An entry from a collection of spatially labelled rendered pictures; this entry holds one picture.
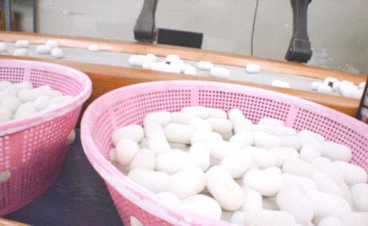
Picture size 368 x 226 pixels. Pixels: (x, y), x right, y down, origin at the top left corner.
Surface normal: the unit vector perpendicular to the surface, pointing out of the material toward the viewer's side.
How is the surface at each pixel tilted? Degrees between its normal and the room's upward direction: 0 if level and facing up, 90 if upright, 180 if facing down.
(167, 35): 86
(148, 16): 60
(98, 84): 90
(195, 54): 45
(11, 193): 108
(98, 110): 75
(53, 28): 90
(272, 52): 90
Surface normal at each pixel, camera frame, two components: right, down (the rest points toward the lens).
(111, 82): -0.07, 0.32
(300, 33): -0.04, -0.18
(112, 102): 0.96, -0.07
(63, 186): 0.11, -0.94
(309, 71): 0.04, -0.43
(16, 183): 0.78, 0.54
